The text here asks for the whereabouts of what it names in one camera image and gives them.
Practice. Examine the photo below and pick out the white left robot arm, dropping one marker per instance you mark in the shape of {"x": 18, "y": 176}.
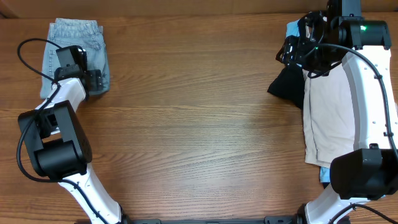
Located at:
{"x": 56, "y": 143}

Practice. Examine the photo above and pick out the light blue denim shorts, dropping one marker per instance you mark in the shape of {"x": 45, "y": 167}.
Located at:
{"x": 67, "y": 32}

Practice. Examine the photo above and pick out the black garment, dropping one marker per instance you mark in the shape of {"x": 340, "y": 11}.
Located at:
{"x": 289, "y": 84}

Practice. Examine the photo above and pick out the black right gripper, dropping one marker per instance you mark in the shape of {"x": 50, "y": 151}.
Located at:
{"x": 301, "y": 46}

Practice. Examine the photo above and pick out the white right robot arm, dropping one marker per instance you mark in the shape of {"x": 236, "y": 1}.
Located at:
{"x": 329, "y": 207}

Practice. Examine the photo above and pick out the beige shorts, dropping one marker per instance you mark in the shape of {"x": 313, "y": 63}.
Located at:
{"x": 352, "y": 106}

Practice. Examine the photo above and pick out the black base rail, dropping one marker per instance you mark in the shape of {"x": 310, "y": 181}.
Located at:
{"x": 267, "y": 220}

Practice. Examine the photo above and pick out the light blue garment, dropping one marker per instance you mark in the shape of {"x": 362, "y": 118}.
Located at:
{"x": 325, "y": 174}

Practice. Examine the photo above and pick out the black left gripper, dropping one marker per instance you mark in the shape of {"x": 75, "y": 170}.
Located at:
{"x": 96, "y": 79}

